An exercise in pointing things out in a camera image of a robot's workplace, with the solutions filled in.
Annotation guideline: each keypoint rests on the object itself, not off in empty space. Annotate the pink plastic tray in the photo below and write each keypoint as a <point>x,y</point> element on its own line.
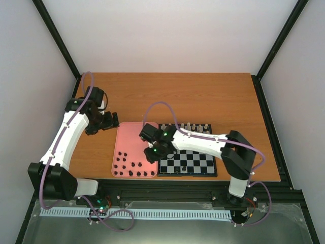
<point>128,141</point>

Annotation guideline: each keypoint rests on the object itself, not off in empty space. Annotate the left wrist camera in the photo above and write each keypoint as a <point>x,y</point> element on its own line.
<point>100,98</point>

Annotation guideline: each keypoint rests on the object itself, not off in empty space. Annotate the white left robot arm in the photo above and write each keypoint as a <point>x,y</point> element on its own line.
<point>50,177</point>

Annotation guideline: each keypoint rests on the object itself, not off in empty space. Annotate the black aluminium frame rail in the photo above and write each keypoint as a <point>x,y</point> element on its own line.
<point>216,193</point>

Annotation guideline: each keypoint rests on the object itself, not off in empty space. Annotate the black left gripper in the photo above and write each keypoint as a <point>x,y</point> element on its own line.
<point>91,129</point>

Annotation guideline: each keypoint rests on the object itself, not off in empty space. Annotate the black white chess board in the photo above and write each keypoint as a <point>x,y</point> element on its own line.
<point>197,164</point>

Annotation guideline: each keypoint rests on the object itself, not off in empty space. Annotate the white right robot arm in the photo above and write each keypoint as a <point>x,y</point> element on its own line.
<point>233,149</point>

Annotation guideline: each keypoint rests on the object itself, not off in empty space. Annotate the light blue cable duct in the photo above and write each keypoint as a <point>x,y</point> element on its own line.
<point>144,214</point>

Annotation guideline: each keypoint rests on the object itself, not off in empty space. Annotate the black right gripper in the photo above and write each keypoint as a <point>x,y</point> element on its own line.
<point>152,158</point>

